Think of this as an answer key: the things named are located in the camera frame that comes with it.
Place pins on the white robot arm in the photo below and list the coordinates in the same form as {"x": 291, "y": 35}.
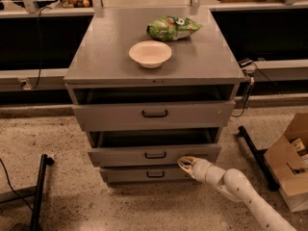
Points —
{"x": 234, "y": 185}

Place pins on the cardboard box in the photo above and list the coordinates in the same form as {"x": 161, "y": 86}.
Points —
{"x": 288, "y": 161}

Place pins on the grey drawer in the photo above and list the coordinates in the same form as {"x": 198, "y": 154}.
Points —
{"x": 153, "y": 147}
{"x": 102, "y": 110}
{"x": 121, "y": 175}

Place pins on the grey metal drawer cabinet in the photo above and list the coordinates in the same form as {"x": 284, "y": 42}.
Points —
{"x": 201, "y": 63}

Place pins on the green chip bag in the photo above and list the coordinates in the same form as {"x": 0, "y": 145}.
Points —
{"x": 172, "y": 28}

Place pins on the power adapter with cable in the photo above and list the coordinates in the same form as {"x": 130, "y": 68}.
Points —
{"x": 249, "y": 68}

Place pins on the white bowl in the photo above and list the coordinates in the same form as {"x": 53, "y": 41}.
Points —
{"x": 150, "y": 53}

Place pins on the grey bottom drawer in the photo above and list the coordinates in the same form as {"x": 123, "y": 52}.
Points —
{"x": 121, "y": 175}

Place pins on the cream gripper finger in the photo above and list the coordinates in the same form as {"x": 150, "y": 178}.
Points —
{"x": 187, "y": 166}
{"x": 187, "y": 160}

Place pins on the black stand leg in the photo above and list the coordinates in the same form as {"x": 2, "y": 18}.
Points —
{"x": 45, "y": 161}
{"x": 260, "y": 159}

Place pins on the black stand leg right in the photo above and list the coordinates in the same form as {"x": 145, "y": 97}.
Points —
{"x": 260, "y": 159}

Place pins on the grey top drawer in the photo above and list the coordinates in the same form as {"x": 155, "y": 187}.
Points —
{"x": 102, "y": 110}

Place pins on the black stand leg left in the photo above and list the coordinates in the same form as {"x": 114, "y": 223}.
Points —
{"x": 45, "y": 161}

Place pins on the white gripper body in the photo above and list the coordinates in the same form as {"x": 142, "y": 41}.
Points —
{"x": 198, "y": 169}

